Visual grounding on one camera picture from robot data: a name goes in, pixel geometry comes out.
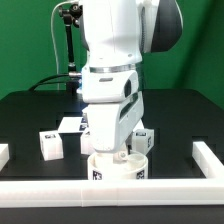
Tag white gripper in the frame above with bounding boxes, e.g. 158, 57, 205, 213
83, 92, 144, 154

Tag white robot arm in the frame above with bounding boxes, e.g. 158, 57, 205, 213
82, 0, 183, 161

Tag white sheet with tags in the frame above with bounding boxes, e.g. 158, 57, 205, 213
58, 117, 87, 133

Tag white block at left edge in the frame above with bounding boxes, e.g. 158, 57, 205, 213
0, 144, 9, 171

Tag black cables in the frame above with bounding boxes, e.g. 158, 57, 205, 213
28, 73, 81, 92

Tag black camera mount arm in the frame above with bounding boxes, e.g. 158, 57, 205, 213
59, 3, 82, 94

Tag white obstacle wall frame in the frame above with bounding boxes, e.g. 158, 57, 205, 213
0, 141, 224, 208

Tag white cable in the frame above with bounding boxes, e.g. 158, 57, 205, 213
50, 0, 79, 91

